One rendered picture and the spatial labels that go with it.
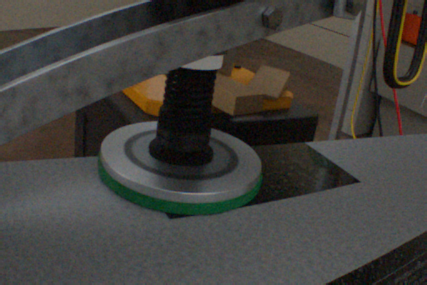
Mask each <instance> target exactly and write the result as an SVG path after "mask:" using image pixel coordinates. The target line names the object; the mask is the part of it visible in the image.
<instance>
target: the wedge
mask: <svg viewBox="0 0 427 285"><path fill-rule="evenodd" d="M289 78H290V72H286V71H284V70H282V69H277V68H274V67H268V66H264V65H262V66H261V67H260V69H259V70H258V71H257V72H256V74H255V75H254V77H253V78H252V80H251V81H250V82H249V83H248V85H247V86H249V87H251V88H254V89H256V90H258V91H260V92H262V93H264V97H265V98H268V99H271V100H274V101H277V100H278V99H279V97H281V96H282V94H283V93H284V91H285V89H286V88H287V87H288V86H289Z"/></svg>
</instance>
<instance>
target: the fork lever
mask: <svg viewBox="0 0 427 285"><path fill-rule="evenodd" d="M163 4H164V0H143V1H140V2H135V3H132V4H129V5H127V6H123V7H118V8H115V9H112V10H109V11H106V12H101V13H99V14H98V15H94V16H91V17H86V18H84V19H81V20H78V21H76V22H73V23H70V24H68V25H64V26H61V27H58V28H57V29H54V30H52V31H49V32H44V33H42V34H40V35H38V36H36V37H32V38H29V39H27V40H24V41H22V42H20V43H18V44H15V45H12V46H10V47H6V48H4V49H2V50H0V145H3V144H4V143H7V142H9V141H11V140H13V139H15V138H18V137H20V136H21V135H23V134H25V133H29V132H31V131H32V130H34V129H36V128H39V127H41V126H42V125H44V124H46V123H50V122H52V121H54V120H56V119H59V118H61V117H63V116H65V115H67V114H69V113H72V112H73V111H76V110H78V109H79V108H83V107H85V106H87V105H89V104H91V103H95V102H96V101H98V100H101V99H102V98H106V97H108V96H110V95H112V94H115V93H117V92H120V91H122V90H124V89H126V88H130V87H132V86H135V85H136V84H139V83H142V82H145V81H147V80H149V79H150V78H153V77H155V76H158V75H159V74H162V73H165V72H168V71H170V70H173V69H175V68H180V67H182V66H185V65H188V64H190V63H194V62H196V61H198V60H200V59H202V58H206V57H208V56H211V55H214V54H215V53H221V52H224V51H225V50H228V49H230V48H234V47H238V46H241V45H244V44H245V43H249V42H253V41H256V40H257V39H260V38H266V37H267V36H269V35H274V34H275V33H281V32H283V31H285V30H289V29H291V28H296V27H299V26H303V25H305V24H306V23H307V24H309V23H311V22H313V23H314V22H316V21H319V20H322V19H326V18H330V17H332V16H333V15H334V4H335V0H248V1H245V2H238V3H235V4H230V5H228V6H225V7H218V8H215V9H212V10H209V11H207V12H199V13H196V14H194V15H191V16H188V17H183V18H180V19H175V20H173V21H170V22H167V19H166V18H165V17H164V16H163Z"/></svg>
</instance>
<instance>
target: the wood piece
mask: <svg viewBox="0 0 427 285"><path fill-rule="evenodd" d="M216 76H217V78H216V80H215V83H216V84H215V87H214V94H213V100H212V105H214V106H215V107H217V108H220V109H222V110H224V111H225V112H227V113H229V114H231V115H233V116H235V115H240V114H246V113H256V112H260V113H261V111H262V106H263V102H264V93H263V92H260V91H258V90H256V89H254V88H251V87H249V86H247V85H244V84H242V83H241V82H238V81H236V80H234V79H232V78H231V77H225V76H224V75H221V74H219V73H217V74H216Z"/></svg>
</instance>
